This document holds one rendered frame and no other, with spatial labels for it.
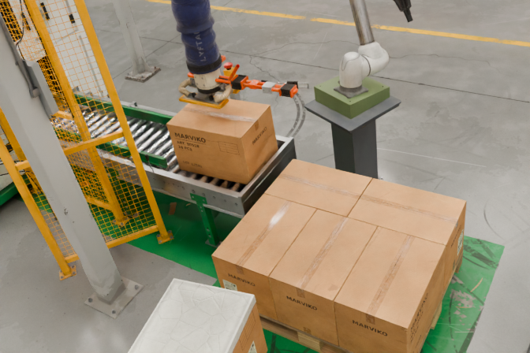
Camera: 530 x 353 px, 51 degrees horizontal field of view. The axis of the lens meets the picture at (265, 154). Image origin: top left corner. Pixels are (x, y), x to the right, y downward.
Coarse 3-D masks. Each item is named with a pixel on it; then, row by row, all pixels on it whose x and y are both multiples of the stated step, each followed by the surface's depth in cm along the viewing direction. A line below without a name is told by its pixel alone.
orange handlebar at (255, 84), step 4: (224, 56) 380; (224, 60) 378; (188, 72) 367; (188, 76) 366; (192, 76) 364; (220, 76) 357; (224, 76) 355; (228, 76) 354; (216, 80) 354; (220, 80) 353; (224, 80) 351; (228, 80) 350; (248, 80) 346; (252, 80) 345; (256, 80) 344; (244, 84) 344; (248, 84) 342; (252, 84) 341; (256, 84) 344; (260, 84) 342; (276, 84) 337; (252, 88) 342; (256, 88) 342; (260, 88) 339; (272, 88) 334; (276, 88) 333; (296, 88) 330; (296, 92) 328
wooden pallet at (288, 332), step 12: (456, 264) 348; (264, 324) 347; (276, 324) 345; (432, 324) 325; (288, 336) 337; (300, 336) 328; (312, 336) 321; (312, 348) 329; (324, 348) 326; (336, 348) 325; (420, 348) 306
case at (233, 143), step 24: (192, 120) 376; (216, 120) 372; (240, 120) 367; (264, 120) 373; (192, 144) 377; (216, 144) 366; (240, 144) 354; (264, 144) 379; (192, 168) 393; (216, 168) 380; (240, 168) 368
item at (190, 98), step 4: (192, 92) 364; (184, 96) 366; (188, 96) 365; (192, 96) 363; (208, 96) 362; (212, 96) 356; (180, 100) 366; (184, 100) 364; (188, 100) 362; (192, 100) 362; (196, 100) 360; (200, 100) 359; (204, 100) 358; (208, 100) 357; (212, 100) 357; (224, 100) 355; (228, 100) 356; (196, 104) 360; (200, 104) 358; (204, 104) 356; (208, 104) 355; (212, 104) 354; (216, 104) 352; (220, 104) 352; (224, 104) 353; (216, 108) 353; (220, 108) 351
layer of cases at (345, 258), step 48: (288, 192) 363; (336, 192) 356; (384, 192) 349; (432, 192) 342; (240, 240) 335; (288, 240) 328; (336, 240) 322; (384, 240) 317; (432, 240) 311; (240, 288) 334; (288, 288) 305; (336, 288) 295; (384, 288) 290; (432, 288) 300; (336, 336) 308; (384, 336) 283
